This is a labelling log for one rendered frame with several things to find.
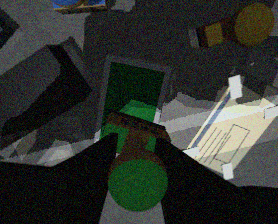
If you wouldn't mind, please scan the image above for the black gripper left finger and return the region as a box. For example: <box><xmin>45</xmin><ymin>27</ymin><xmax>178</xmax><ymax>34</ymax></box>
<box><xmin>0</xmin><ymin>133</ymin><xmax>118</xmax><ymax>224</ymax></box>

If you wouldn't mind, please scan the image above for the cream paper card taped down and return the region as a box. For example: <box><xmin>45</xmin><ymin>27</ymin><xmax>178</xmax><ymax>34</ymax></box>
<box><xmin>183</xmin><ymin>75</ymin><xmax>278</xmax><ymax>180</ymax></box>

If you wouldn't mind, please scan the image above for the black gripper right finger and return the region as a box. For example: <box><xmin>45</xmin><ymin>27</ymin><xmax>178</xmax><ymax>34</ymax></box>
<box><xmin>154</xmin><ymin>138</ymin><xmax>278</xmax><ymax>224</ymax></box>

